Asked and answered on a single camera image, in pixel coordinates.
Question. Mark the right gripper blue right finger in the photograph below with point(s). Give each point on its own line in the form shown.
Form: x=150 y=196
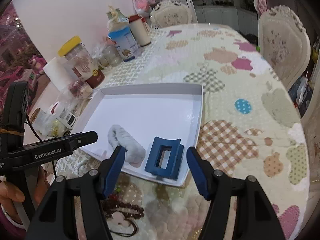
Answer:
x=201 y=171

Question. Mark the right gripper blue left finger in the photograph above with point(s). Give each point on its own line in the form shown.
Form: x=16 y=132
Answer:
x=110 y=170

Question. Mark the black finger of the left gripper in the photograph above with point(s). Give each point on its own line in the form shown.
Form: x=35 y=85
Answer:
x=81 y=139

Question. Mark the grey fluffy scrunchie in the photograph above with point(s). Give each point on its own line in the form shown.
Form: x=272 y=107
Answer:
x=135 y=152

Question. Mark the blue square hair claw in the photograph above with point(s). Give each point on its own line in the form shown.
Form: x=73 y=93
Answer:
x=165 y=158

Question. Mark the person left hand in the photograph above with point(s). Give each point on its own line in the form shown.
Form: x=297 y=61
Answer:
x=10 y=194

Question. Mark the white pill bottle red cap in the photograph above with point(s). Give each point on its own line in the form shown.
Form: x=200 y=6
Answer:
x=59 y=111

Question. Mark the bag of red dates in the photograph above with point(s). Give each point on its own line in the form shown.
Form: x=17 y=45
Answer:
x=80 y=89

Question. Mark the patchwork quilted tablecloth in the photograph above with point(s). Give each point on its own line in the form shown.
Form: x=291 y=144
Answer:
x=249 y=126

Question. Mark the white shallow tray box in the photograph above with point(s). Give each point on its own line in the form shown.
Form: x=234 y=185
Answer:
x=165 y=110

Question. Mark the white paper towel roll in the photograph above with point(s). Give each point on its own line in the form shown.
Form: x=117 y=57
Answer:
x=57 y=74

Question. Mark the yellow lid clear jar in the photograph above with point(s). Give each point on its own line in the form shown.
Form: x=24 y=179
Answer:
x=83 y=66

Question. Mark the small clear glass jar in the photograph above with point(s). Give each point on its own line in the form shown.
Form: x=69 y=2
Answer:
x=110 y=56

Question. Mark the pink bear poster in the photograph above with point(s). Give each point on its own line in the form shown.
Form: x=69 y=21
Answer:
x=20 y=59

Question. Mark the blue white milk powder can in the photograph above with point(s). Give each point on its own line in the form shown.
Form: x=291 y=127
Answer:
x=125 y=44

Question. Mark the green thermos bottle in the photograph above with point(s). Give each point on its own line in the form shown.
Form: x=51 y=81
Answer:
x=114 y=20

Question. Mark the cream tumbler red lid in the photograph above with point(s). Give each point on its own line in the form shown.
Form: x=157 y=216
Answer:
x=139 y=30

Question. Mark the cream floral chair far end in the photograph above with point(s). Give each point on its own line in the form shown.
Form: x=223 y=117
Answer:
x=169 y=13

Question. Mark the cream floral chair middle right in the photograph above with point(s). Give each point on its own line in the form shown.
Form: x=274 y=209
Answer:
x=284 y=43

